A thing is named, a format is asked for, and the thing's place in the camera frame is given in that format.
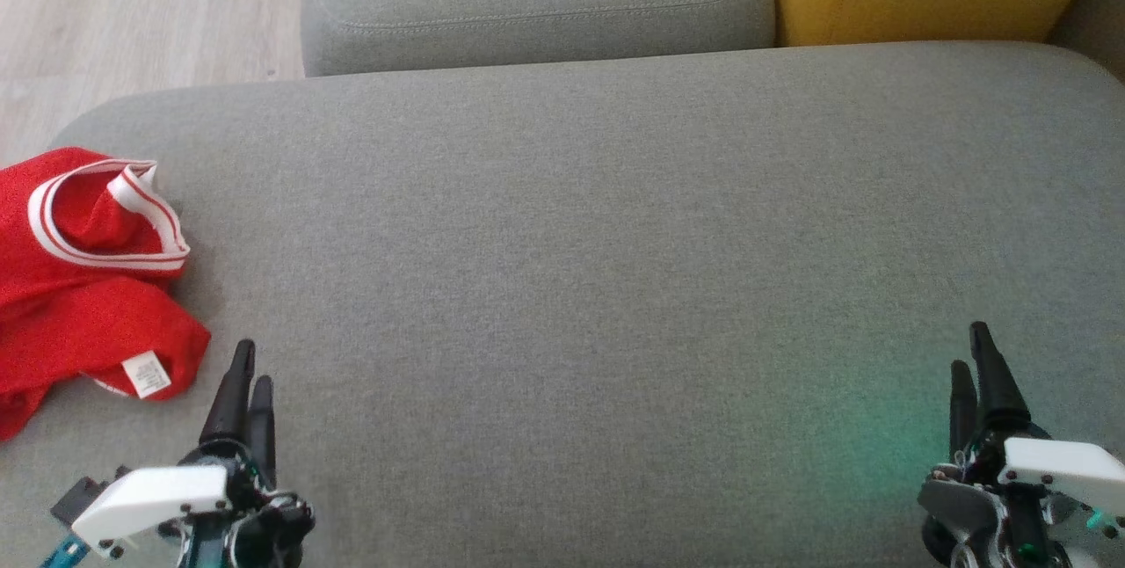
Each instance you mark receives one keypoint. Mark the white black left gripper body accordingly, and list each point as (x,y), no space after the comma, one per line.
(149,502)

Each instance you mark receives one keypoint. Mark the red shorts white side stripe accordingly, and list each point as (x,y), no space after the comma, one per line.
(97,326)

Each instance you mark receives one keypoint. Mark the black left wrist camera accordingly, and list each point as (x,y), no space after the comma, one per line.
(77,499)

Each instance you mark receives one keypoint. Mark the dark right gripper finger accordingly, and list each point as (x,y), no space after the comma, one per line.
(997,392)
(963,410)

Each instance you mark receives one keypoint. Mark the small grey sofa corner cushion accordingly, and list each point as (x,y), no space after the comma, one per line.
(1099,23)

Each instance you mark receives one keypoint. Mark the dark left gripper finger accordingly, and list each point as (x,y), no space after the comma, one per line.
(230,410)
(263,427)

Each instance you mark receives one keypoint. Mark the large grey sofa seat cushion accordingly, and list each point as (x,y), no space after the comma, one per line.
(580,287)

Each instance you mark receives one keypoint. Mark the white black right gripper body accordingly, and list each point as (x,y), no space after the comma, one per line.
(1055,467)

